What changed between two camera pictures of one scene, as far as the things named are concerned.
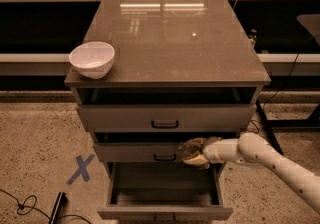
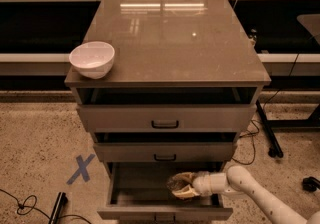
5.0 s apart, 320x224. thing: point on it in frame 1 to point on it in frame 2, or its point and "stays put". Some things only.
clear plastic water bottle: [195, 146] to [180, 180]
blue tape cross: [82, 170] stays put
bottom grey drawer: [163, 191] stays put
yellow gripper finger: [197, 160] to [185, 193]
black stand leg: [268, 126] stays put
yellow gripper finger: [197, 142] to [187, 176]
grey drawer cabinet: [184, 67] stays put
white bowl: [92, 59] stays put
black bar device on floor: [61, 202] stays put
